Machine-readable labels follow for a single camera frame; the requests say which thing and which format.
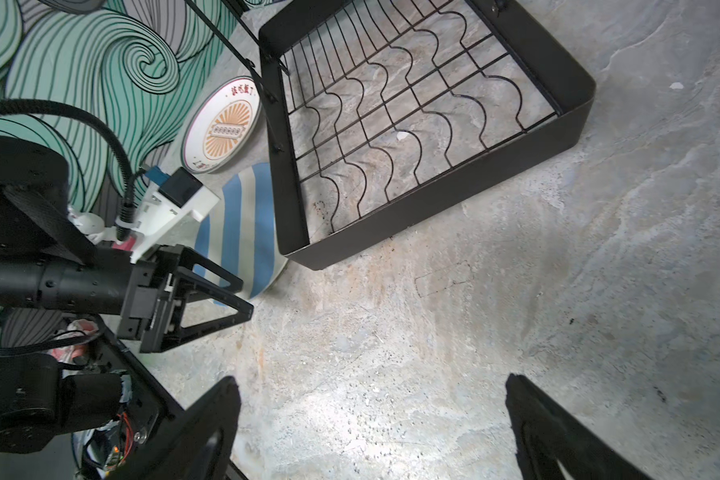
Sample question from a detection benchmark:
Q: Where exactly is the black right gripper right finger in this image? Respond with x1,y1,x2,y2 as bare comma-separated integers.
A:
505,374,648,479

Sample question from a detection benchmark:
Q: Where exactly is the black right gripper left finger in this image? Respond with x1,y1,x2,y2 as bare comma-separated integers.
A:
109,376,242,480

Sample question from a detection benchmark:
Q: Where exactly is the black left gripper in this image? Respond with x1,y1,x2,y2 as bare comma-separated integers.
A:
0,245,253,353

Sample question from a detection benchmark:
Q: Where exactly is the blue white striped plate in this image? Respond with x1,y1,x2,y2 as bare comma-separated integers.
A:
194,163,287,300

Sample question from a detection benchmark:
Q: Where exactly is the orange sunburst plate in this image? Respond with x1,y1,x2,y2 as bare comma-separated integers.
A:
181,76,262,174

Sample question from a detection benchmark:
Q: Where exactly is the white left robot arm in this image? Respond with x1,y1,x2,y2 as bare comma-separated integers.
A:
0,136,253,454

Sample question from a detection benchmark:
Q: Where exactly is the black wire dish rack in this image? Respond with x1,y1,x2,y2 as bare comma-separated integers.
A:
248,1,596,271

